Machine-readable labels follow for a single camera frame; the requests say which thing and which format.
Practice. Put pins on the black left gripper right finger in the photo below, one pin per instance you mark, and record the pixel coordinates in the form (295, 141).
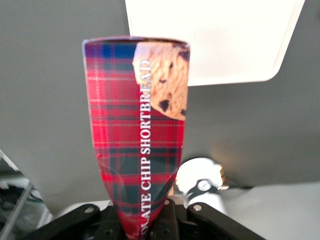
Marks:
(212, 222)

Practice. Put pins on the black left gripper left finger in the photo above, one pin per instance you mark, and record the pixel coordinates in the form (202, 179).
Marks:
(82, 220)

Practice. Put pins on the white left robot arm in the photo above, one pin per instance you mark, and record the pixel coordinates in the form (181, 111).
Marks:
(200, 182)

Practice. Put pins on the white plastic tray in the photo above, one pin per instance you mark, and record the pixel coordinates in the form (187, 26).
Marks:
(215, 40)

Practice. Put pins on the red tartan cookie box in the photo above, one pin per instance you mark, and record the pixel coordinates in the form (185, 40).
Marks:
(140, 130)

